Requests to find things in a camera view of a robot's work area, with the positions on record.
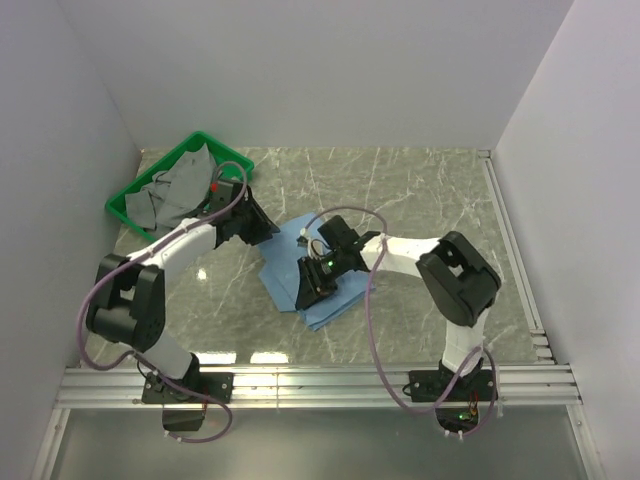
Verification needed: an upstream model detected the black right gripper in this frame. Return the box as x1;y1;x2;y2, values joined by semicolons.
296;249;349;311

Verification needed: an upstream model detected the light blue long sleeve shirt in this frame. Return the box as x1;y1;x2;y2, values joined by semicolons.
258;213;368;331

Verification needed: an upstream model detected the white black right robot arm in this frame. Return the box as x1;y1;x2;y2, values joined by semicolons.
295;215;502;400

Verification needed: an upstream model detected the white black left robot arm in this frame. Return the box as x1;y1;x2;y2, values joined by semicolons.
80;180;279;402

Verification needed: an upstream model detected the grey long sleeve shirt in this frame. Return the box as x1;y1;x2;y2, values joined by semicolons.
126;145;217;238

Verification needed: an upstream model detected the green plastic bin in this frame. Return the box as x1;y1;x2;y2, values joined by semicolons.
105;131;255;243

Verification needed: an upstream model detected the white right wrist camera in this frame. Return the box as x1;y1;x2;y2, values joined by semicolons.
297;228;329;259

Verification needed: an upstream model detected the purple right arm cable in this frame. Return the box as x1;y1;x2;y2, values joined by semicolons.
299;207;499;439

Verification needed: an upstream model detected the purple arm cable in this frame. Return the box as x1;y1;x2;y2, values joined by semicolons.
78;160;251;444
299;207;499;439

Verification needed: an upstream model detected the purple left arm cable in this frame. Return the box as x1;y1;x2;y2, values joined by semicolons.
78;160;251;444

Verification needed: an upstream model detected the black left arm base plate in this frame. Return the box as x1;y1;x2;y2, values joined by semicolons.
141;372;233;405

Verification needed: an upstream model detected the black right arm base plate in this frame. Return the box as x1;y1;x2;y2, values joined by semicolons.
402;370;498;403

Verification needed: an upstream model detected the aluminium front mounting rail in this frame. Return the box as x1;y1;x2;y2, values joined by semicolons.
54;364;582;410

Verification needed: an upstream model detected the aluminium side rail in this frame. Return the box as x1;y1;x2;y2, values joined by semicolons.
477;150;557;365

